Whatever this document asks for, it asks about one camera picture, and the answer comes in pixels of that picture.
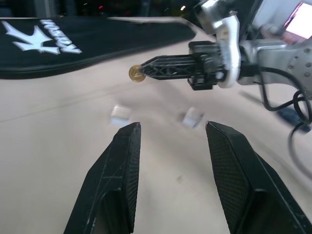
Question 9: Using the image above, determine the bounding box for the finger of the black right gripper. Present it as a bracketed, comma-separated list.
[138, 54, 204, 81]

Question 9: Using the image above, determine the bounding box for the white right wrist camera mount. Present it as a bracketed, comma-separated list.
[212, 14, 242, 88]

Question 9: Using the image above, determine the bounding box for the black mat with white logo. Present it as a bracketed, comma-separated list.
[0, 16, 197, 80]

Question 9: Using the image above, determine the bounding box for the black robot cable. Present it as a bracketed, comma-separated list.
[253, 67, 312, 170]

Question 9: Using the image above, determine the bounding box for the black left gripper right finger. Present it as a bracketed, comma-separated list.
[205, 120, 312, 234]

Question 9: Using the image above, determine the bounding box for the gold coin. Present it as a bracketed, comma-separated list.
[128, 64, 146, 83]

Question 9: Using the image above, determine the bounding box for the small white block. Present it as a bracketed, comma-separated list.
[182, 106, 204, 129]
[109, 104, 132, 126]

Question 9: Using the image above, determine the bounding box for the dark blue object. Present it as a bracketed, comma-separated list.
[277, 107, 312, 134]

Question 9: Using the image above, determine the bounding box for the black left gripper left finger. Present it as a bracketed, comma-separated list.
[63, 121, 142, 234]

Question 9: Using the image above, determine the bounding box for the bright pink screen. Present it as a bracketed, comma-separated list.
[282, 1, 312, 39]

